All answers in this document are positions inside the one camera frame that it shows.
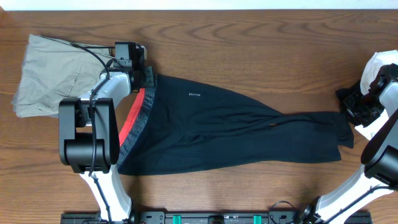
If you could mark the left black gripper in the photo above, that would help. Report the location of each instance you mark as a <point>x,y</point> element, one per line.
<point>148,71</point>

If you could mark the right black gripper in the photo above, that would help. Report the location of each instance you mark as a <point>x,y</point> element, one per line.
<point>358,120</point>

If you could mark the black leggings red waistband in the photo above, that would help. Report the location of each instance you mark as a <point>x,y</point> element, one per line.
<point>180,126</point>

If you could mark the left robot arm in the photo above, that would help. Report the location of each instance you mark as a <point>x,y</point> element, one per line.
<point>89,143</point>

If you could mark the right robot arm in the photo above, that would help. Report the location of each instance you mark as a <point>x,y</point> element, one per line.
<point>377,175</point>

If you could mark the black and white garment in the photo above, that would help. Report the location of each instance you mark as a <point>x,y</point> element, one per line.
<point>379,78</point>

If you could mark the folded khaki trousers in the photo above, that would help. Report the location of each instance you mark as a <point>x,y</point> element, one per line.
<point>52,70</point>

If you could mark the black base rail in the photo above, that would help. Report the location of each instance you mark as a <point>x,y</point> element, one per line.
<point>185,218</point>

